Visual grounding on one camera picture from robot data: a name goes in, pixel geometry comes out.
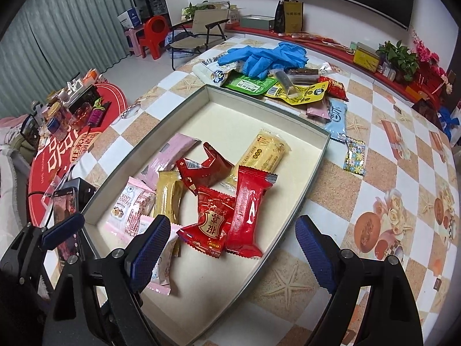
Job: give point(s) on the long plain red packet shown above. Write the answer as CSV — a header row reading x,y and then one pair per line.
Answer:
x,y
248,209

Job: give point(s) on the smartphone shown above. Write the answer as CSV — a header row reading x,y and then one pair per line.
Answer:
x,y
65,205

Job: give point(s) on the pink plastic stool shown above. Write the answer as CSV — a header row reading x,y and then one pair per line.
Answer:
x,y
131,38

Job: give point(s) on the grey curtain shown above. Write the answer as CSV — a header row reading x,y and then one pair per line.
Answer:
x,y
54,43

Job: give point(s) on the dusty pink small packet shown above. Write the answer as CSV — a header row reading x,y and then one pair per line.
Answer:
x,y
318,110

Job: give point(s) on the red gift basket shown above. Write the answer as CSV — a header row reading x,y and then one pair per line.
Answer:
x,y
430,79

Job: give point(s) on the white snack packet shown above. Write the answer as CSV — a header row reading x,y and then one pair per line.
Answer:
x,y
209,72

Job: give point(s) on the mustard gold snack packet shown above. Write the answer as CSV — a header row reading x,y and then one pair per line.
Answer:
x,y
169,198

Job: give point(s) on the small red snack packet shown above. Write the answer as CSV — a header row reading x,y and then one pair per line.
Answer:
x,y
335,88

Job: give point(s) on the grey flat box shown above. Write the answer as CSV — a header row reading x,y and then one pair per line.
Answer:
x,y
257,23

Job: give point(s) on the yellow snack pouch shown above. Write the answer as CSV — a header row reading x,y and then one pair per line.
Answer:
x,y
309,93

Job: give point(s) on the white blue cardboard box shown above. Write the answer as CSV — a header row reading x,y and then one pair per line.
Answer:
x,y
130,18

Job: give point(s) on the clear plastic packet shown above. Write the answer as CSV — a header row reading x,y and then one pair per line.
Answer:
x,y
286,83

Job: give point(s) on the pink artificial flowers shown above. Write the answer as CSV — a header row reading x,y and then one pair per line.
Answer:
x,y
426,52

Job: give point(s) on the blue nitrile glove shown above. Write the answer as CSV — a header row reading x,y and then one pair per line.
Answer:
x,y
281,57
237,56

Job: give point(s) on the blue ribbon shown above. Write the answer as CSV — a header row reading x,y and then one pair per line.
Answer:
x,y
450,117

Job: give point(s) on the small leafy plant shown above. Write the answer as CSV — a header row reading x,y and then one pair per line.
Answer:
x,y
191,9

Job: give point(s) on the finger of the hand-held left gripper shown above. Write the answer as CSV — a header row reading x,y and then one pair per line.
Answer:
x,y
63,230

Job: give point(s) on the light blue snack packet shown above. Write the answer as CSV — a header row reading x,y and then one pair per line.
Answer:
x,y
336,119

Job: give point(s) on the black box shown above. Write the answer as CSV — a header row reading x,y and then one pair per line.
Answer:
x,y
84,97

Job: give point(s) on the pale yellow snack packet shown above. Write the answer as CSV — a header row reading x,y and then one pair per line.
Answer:
x,y
259,155

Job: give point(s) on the pink packet cookie picture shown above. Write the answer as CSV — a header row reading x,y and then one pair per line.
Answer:
x,y
164,263

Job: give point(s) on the plain pink snack packet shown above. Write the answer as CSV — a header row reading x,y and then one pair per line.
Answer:
x,y
169,155

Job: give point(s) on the cream shallow cardboard box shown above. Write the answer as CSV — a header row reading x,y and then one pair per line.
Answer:
x,y
216,115

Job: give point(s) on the brown snack bar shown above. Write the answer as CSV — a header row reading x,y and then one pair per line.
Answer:
x,y
304,75

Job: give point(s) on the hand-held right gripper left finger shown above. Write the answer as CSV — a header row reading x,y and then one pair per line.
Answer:
x,y
149,256

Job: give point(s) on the red round table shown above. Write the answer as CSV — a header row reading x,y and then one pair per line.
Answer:
x,y
108,97

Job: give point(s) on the glass jar blue label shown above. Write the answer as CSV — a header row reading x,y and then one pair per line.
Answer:
x,y
57,129

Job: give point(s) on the flower print candy packet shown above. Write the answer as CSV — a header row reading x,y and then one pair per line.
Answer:
x,y
354,156

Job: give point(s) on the pink cloth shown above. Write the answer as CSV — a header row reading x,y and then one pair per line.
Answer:
x,y
14,124

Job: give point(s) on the red plastic chair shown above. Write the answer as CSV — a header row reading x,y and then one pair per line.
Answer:
x,y
155,32

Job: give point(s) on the green snack pouch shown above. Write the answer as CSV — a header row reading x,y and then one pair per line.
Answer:
x,y
248,84

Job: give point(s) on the green potted plant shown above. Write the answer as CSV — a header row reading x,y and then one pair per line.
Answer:
x,y
398,56

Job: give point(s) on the brown paper gift bag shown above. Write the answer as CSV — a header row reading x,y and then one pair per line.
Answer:
x,y
291,16

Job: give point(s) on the pink packet blue white label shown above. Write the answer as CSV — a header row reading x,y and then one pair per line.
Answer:
x,y
124,205

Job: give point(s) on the yellow green tin box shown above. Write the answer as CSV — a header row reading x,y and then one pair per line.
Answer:
x,y
365,59

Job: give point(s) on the red packet gold label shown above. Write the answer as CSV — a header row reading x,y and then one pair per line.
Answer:
x,y
209,223

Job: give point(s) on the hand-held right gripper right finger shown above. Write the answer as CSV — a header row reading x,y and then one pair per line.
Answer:
x,y
317,256

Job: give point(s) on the beige folding chair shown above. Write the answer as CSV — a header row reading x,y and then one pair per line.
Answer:
x,y
207,20

